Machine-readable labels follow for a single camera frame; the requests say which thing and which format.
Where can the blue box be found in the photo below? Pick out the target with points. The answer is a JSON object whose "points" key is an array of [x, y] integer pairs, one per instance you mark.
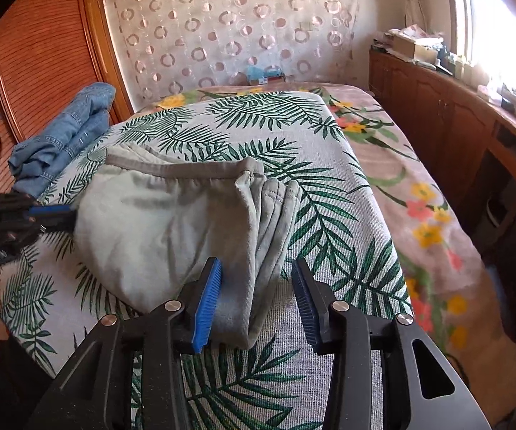
{"points": [[264, 74]]}

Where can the grey pants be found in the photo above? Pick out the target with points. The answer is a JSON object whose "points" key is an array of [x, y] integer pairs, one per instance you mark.
{"points": [[168, 233]]}

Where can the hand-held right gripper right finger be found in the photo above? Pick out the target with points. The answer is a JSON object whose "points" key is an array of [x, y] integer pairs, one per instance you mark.
{"points": [[307, 304]]}

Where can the floral blanket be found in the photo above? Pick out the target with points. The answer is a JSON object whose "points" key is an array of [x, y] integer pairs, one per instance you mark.
{"points": [[419, 197]]}

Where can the wooden slatted wardrobe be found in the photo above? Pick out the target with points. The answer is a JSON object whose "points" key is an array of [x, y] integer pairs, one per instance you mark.
{"points": [[43, 53]]}

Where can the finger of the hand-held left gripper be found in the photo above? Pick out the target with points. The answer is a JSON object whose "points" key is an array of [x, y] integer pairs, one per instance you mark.
{"points": [[58, 223], [52, 210]]}

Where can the long wooden cabinet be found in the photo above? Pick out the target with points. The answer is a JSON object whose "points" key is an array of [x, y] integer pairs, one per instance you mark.
{"points": [[437, 112]]}

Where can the blue jeans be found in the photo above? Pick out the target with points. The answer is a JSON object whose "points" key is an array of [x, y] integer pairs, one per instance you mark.
{"points": [[61, 134]]}

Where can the leaf print bed mat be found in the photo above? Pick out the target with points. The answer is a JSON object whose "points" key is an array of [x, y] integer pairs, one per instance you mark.
{"points": [[311, 188]]}

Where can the window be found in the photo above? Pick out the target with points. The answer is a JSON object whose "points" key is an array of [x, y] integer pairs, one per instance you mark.
{"points": [[504, 27]]}

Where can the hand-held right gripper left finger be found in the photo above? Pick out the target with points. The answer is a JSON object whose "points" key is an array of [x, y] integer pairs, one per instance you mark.
{"points": [[204, 304]]}

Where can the cardboard box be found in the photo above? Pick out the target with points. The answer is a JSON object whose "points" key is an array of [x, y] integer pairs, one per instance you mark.
{"points": [[412, 47]]}

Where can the circle pattern wall cloth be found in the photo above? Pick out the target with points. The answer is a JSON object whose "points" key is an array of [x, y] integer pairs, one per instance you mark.
{"points": [[240, 22]]}

